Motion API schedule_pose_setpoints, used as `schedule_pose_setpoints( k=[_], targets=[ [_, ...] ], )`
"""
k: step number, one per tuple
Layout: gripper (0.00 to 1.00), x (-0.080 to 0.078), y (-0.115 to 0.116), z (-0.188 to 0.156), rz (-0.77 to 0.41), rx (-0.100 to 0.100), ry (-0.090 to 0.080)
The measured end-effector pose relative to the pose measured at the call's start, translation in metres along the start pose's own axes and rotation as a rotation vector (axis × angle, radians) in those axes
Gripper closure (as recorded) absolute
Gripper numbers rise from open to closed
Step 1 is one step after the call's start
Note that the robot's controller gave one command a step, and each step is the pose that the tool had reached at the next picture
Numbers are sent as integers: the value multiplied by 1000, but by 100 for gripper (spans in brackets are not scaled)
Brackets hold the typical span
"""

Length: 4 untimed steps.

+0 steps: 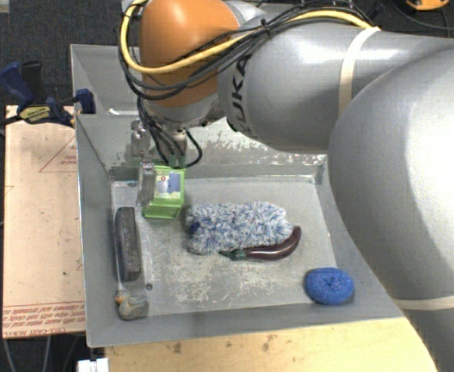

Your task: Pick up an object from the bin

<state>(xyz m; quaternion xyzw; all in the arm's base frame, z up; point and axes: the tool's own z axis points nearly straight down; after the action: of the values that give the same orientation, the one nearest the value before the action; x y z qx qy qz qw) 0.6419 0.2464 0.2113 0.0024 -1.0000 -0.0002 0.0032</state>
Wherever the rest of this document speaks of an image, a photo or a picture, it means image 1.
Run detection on purple toy eggplant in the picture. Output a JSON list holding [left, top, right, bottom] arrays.
[[219, 225, 303, 263]]

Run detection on brown cardboard board red print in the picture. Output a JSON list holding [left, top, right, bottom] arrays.
[[1, 105, 88, 340]]

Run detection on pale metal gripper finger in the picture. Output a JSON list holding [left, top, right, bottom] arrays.
[[135, 162, 157, 207]]

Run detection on small clear glass object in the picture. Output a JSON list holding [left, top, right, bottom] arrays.
[[114, 288, 150, 322]]

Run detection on blue and white fluffy cloth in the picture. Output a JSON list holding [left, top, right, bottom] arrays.
[[184, 201, 294, 256]]

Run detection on dark grey flat block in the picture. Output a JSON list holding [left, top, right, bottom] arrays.
[[113, 206, 143, 283]]

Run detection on green printed box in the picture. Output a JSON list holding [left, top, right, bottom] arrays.
[[141, 164, 187, 221]]

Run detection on blue round scrubber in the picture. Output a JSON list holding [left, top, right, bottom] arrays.
[[303, 267, 356, 307]]

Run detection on grey metal bin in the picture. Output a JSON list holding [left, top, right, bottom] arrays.
[[70, 43, 406, 349]]

